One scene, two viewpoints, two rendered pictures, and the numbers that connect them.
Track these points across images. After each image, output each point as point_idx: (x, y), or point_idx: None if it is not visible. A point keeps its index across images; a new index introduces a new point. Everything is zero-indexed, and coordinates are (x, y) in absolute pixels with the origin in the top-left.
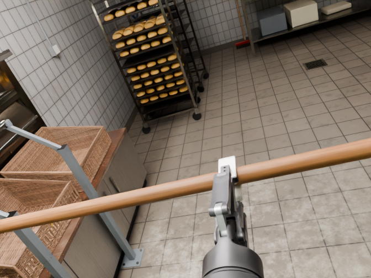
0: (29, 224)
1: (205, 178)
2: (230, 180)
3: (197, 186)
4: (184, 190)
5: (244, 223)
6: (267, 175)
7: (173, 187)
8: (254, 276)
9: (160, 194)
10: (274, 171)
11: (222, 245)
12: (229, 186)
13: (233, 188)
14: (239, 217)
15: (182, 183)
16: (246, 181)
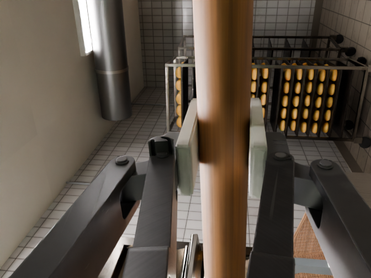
0: None
1: (201, 198)
2: (116, 175)
3: (212, 226)
4: (215, 258)
5: (326, 195)
6: (221, 33)
7: (206, 272)
8: None
9: None
10: (210, 5)
11: None
12: (94, 197)
13: (157, 175)
14: (130, 266)
15: (203, 249)
16: (229, 105)
